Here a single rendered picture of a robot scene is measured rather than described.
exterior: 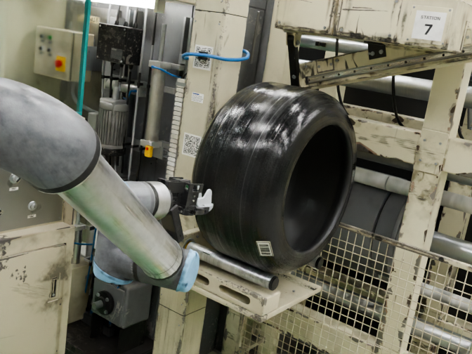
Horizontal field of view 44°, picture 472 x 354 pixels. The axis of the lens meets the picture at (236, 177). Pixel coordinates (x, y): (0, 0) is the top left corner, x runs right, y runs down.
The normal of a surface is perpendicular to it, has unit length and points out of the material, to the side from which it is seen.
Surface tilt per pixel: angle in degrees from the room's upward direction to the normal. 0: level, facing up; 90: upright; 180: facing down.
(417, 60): 90
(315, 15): 90
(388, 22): 90
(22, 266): 90
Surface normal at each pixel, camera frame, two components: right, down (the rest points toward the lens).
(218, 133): -0.45, -0.39
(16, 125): 0.35, 0.01
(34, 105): 0.51, -0.51
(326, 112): 0.78, 0.07
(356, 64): -0.60, 0.10
